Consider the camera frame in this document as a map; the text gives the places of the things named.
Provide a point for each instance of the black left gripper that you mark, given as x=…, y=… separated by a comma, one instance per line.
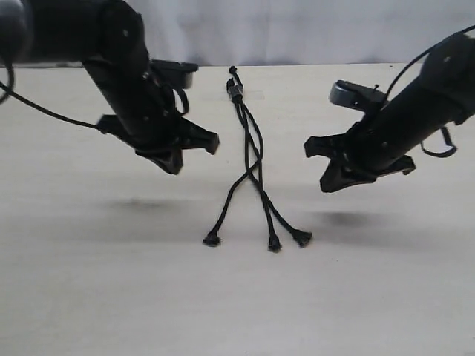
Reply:
x=148, y=115

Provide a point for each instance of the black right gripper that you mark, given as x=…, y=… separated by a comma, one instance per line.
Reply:
x=443, y=92

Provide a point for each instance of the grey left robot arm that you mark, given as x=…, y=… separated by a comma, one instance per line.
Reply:
x=35, y=32

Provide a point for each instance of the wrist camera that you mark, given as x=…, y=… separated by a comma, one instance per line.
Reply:
x=178, y=74
x=357, y=97

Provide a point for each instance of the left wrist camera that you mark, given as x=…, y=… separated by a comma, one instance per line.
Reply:
x=178, y=74

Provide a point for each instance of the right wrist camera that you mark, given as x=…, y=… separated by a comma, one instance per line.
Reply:
x=357, y=97

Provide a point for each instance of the white backdrop curtain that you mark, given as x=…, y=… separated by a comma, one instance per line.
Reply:
x=218, y=33

